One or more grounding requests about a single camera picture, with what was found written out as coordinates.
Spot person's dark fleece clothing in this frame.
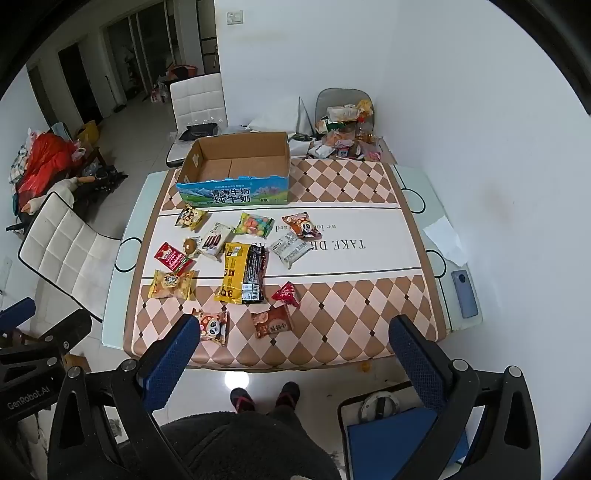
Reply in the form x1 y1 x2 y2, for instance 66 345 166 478
159 408 342 480

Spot pile of snack packets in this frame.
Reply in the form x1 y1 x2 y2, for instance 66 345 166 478
314 99 384 160

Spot blue cushioned stool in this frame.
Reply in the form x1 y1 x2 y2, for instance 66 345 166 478
338 391 472 480

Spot grey chair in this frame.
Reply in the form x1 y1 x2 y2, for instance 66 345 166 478
315 88 374 139

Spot white wafer packet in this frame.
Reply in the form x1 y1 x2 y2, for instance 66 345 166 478
199 222 235 257

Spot red bag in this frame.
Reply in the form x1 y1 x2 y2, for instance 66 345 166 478
16 133 84 195

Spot white plush goose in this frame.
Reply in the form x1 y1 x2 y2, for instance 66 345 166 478
25 178 100 215

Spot person's left red slipper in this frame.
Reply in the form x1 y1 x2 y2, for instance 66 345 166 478
230 387 257 413

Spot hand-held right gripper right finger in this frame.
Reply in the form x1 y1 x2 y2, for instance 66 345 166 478
388 315 541 480

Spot large yellow snack bag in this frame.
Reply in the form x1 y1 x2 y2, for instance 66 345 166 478
215 242 252 304

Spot cardboard box of snacks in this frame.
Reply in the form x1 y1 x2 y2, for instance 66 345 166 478
358 135 399 165

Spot small yellow panda snack packet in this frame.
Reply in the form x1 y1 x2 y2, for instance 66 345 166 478
174 206 209 232

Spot cardboard box with blue print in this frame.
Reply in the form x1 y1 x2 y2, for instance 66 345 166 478
176 131 291 206

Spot person's red slipper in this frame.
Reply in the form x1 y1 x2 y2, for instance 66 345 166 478
230 387 257 413
276 381 301 409

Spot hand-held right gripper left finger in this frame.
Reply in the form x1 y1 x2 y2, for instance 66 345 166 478
46 314 201 480

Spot white paper sheet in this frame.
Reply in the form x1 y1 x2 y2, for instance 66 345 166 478
422 217 469 267

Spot person's right red slipper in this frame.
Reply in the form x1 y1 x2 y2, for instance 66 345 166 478
276 381 301 409

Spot white padded chair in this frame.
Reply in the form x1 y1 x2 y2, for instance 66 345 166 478
165 73 228 167
18 190 123 324

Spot small red crinkled packet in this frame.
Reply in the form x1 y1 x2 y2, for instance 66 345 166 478
271 281 300 308

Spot white grey snack packet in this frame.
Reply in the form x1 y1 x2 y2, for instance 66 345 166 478
269 232 314 269

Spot blue phone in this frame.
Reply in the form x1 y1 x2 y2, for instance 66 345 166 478
451 270 479 319

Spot black snack bag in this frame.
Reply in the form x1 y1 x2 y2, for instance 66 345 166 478
241 244 269 304

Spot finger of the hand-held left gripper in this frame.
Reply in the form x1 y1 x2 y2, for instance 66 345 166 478
0 296 37 329
0 308 93 367

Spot brown red snack packet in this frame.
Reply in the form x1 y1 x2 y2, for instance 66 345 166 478
250 307 294 339

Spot yellow bread packet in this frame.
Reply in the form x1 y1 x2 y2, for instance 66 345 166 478
148 270 197 301

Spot round white lid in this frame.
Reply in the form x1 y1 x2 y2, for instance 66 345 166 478
360 392 402 423

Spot yellow box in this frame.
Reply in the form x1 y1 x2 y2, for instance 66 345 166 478
76 120 103 148

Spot colourful candy ball bag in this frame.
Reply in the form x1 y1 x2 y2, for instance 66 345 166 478
235 212 274 239

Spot orange panda snack packet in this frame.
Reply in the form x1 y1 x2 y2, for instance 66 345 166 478
191 308 230 347
283 212 323 241

